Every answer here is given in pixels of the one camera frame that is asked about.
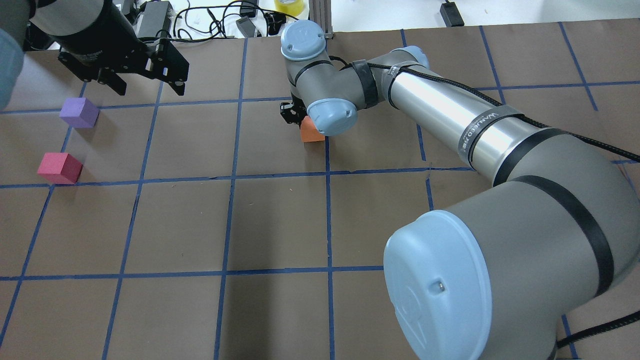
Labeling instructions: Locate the black power brick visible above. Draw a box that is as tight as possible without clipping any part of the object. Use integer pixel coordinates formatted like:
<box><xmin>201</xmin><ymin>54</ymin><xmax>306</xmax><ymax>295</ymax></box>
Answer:
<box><xmin>135</xmin><ymin>0</ymin><xmax>173</xmax><ymax>40</ymax></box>

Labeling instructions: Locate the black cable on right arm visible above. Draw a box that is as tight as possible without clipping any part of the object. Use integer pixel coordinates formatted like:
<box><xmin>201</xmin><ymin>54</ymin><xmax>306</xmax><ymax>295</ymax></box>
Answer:
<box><xmin>327</xmin><ymin>55</ymin><xmax>640</xmax><ymax>163</ymax></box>

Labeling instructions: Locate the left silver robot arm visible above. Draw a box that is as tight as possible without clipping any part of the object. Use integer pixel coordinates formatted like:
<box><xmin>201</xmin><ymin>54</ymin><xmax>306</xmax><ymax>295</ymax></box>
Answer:
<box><xmin>1</xmin><ymin>0</ymin><xmax>190</xmax><ymax>109</ymax></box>

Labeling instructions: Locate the red foam cube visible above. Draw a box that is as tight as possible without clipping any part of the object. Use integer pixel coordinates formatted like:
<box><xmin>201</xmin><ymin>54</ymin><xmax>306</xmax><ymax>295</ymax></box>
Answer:
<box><xmin>36</xmin><ymin>152</ymin><xmax>83</xmax><ymax>185</ymax></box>

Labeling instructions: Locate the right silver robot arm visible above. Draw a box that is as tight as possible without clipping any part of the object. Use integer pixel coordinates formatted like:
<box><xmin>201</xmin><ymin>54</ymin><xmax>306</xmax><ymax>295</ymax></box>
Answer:
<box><xmin>280</xmin><ymin>19</ymin><xmax>639</xmax><ymax>360</ymax></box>

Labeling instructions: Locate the small black adapter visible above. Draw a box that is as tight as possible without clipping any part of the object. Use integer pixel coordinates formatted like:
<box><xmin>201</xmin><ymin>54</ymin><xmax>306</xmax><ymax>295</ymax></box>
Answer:
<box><xmin>439</xmin><ymin>0</ymin><xmax>466</xmax><ymax>28</ymax></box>

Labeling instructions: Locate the aluminium frame post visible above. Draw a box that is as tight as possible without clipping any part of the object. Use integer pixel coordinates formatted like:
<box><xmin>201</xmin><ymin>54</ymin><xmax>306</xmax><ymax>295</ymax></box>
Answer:
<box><xmin>308</xmin><ymin>0</ymin><xmax>334</xmax><ymax>39</ymax></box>

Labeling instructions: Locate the purple foam cube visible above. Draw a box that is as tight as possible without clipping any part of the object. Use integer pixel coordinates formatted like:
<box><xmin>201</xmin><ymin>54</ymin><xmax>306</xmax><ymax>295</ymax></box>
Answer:
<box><xmin>58</xmin><ymin>96</ymin><xmax>100</xmax><ymax>129</ymax></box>

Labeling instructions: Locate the orange foam cube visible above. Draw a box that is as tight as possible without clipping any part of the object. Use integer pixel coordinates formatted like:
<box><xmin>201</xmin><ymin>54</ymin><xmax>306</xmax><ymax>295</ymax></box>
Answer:
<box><xmin>299</xmin><ymin>115</ymin><xmax>326</xmax><ymax>143</ymax></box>

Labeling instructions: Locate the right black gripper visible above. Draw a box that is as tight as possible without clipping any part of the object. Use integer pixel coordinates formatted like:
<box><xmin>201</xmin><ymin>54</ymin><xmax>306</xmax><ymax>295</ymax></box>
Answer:
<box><xmin>279</xmin><ymin>97</ymin><xmax>307</xmax><ymax>126</ymax></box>

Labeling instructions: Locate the yellow tape roll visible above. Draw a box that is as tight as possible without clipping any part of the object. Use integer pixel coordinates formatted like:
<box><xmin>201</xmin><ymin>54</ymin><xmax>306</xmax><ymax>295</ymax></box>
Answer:
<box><xmin>274</xmin><ymin>0</ymin><xmax>306</xmax><ymax>17</ymax></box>

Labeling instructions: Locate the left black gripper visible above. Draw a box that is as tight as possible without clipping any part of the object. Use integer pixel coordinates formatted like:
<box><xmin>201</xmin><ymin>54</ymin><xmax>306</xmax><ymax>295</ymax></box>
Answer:
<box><xmin>57</xmin><ymin>0</ymin><xmax>190</xmax><ymax>97</ymax></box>

